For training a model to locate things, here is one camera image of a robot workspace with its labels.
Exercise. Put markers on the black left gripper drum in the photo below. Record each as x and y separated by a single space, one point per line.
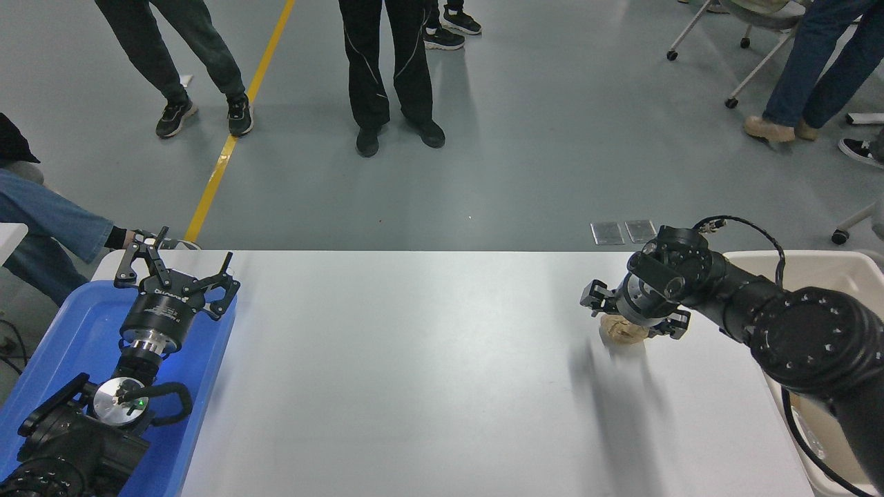
162 314

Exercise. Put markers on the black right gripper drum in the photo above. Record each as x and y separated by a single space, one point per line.
639 310

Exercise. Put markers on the tan paper ball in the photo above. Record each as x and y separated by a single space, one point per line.
621 333

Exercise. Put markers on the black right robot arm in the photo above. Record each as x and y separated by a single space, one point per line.
808 331

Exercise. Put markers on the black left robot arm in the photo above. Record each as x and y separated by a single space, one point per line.
69 449

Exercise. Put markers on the metal floor plate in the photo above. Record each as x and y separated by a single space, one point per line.
639 232
608 233

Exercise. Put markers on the blue plastic tray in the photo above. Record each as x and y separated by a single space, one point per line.
76 324

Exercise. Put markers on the seated person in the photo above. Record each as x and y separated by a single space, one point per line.
48 221

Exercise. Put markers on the small white table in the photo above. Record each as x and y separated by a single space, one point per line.
10 238

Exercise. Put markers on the large pale plastic bin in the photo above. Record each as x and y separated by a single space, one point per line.
829 269

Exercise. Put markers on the white office chair base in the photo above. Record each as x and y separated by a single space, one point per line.
856 219

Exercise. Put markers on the standing person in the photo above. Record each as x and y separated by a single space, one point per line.
366 69
445 38
148 41

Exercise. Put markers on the person's foot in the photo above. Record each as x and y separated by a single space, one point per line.
860 150

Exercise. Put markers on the white flat bar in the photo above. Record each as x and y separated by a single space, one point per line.
867 119

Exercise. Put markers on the grey wheeled office chair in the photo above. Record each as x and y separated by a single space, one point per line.
756 17

